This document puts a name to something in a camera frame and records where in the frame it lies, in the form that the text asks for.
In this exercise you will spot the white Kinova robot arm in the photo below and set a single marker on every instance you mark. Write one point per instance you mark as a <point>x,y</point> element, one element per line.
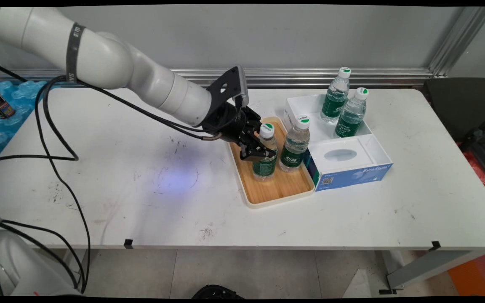
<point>112,63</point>

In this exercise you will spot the white and blue storage box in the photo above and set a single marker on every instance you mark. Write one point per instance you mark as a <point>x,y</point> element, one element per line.
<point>352,166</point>

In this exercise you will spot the grey table leg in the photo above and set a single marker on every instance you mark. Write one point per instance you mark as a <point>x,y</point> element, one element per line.
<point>427,267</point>

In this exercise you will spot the wooden tray with cream rim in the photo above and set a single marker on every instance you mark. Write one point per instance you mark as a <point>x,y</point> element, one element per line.
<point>284,185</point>

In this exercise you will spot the black round floor object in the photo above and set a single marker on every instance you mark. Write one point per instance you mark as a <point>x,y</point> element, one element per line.
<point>217,291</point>

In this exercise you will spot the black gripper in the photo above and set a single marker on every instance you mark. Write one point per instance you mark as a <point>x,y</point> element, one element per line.
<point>230,122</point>

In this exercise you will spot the green label water bottle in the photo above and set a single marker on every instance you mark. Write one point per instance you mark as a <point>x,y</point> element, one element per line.
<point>265,168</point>
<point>335,101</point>
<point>352,115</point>
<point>295,147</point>

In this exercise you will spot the blue bubble wrap sheet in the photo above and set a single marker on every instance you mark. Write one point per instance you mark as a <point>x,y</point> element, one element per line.
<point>19,101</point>

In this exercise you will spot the horizontal aluminium rail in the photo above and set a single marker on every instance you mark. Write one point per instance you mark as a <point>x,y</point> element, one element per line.
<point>331,78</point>

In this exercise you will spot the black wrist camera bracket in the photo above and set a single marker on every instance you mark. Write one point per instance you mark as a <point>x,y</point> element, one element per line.
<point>227,86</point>

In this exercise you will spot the red bag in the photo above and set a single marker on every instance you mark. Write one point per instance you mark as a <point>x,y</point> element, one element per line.
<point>480,168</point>

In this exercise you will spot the orange box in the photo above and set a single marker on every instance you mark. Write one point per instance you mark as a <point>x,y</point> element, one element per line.
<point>478,275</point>

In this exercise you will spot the black tape mark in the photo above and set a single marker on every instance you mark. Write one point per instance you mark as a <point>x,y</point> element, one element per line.
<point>128,243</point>
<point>436,245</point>

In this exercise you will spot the slanted aluminium post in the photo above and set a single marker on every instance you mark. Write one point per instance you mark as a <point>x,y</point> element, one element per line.
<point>457,42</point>

